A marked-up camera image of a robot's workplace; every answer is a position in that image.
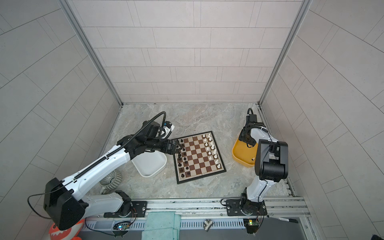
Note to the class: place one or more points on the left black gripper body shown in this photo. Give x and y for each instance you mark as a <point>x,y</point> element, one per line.
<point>163,146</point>

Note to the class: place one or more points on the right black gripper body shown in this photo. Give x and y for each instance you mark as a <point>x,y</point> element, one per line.
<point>247,138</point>

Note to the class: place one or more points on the yellow plastic bowl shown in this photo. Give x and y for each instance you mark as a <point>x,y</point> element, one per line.
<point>244,154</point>

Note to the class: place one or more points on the white plastic tray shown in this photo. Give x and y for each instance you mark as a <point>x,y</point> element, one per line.
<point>150,164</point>

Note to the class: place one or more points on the folding chess board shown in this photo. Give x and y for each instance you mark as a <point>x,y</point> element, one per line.
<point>197,157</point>

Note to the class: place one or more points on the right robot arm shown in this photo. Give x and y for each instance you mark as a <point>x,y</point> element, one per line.
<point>271,164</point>

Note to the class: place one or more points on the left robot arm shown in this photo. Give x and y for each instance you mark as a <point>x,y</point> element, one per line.
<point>66,201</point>

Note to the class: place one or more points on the striped grey cup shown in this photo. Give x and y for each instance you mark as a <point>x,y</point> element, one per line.
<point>110,182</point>

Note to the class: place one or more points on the green cloth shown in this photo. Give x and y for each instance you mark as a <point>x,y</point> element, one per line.
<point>162,226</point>

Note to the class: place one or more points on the red shark plush toy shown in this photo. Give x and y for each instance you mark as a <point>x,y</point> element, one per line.
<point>69,234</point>

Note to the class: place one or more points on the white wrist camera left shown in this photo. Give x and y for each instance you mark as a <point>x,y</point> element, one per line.
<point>168,127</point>

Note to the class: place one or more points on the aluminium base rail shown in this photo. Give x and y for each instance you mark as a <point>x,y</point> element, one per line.
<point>286,207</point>

